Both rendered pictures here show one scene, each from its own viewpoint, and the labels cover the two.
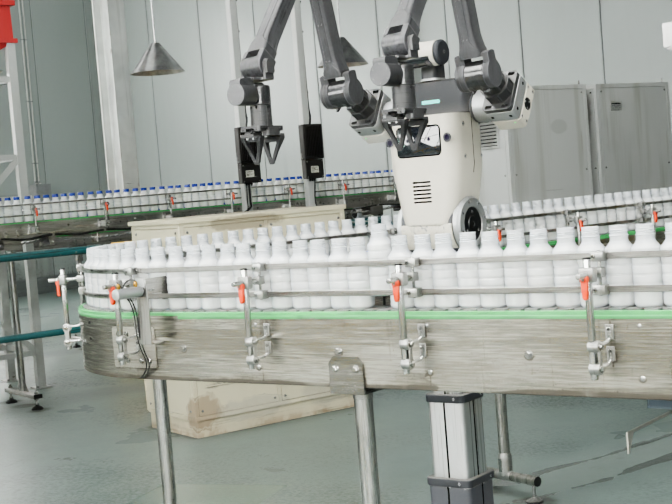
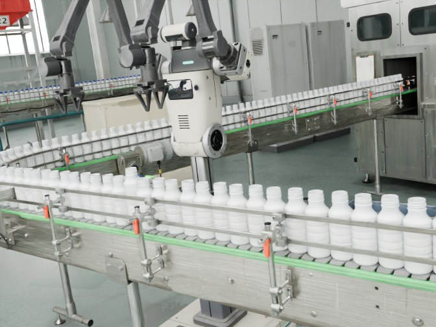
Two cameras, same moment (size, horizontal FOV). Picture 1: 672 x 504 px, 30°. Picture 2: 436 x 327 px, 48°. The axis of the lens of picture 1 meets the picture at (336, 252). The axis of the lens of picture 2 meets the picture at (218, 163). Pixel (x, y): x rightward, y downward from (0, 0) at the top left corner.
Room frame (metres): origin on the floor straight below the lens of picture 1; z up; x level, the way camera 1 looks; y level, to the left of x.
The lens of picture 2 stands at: (1.35, -0.40, 1.51)
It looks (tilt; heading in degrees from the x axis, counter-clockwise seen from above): 12 degrees down; 1
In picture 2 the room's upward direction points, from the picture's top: 7 degrees counter-clockwise
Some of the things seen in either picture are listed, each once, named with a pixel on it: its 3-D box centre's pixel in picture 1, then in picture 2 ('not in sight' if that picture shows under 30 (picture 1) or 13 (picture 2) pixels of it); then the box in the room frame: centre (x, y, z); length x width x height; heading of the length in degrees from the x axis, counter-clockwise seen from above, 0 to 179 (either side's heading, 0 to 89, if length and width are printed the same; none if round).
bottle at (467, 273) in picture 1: (470, 269); (191, 207); (2.76, -0.29, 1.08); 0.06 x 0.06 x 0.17
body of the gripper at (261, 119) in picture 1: (261, 119); (67, 83); (3.29, 0.17, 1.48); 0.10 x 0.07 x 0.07; 144
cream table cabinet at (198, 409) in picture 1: (245, 315); (141, 145); (7.21, 0.55, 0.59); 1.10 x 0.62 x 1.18; 125
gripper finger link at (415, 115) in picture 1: (410, 131); (156, 95); (3.04, -0.20, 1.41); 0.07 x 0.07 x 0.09; 52
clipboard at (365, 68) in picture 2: not in sight; (364, 70); (6.39, -1.94, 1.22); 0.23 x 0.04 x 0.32; 35
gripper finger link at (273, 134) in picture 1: (267, 146); (73, 100); (3.30, 0.16, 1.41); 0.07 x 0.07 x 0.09; 54
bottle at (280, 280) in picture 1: (281, 275); (77, 194); (3.08, 0.14, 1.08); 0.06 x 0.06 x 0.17
